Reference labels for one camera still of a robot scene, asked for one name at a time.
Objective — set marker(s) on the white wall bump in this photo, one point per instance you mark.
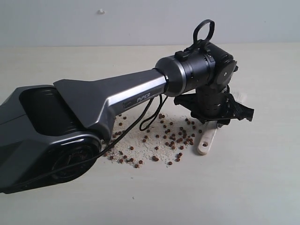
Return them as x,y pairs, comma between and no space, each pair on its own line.
101,12

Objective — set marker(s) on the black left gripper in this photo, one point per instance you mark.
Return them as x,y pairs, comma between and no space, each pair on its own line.
208,104

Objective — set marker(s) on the pile of pellets and crumbs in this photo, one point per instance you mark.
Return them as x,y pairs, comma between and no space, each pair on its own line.
163,142

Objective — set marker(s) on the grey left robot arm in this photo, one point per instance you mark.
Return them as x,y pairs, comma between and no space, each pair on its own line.
52,134

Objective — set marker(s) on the wooden paint brush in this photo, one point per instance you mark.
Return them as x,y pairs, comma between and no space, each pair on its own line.
210,128

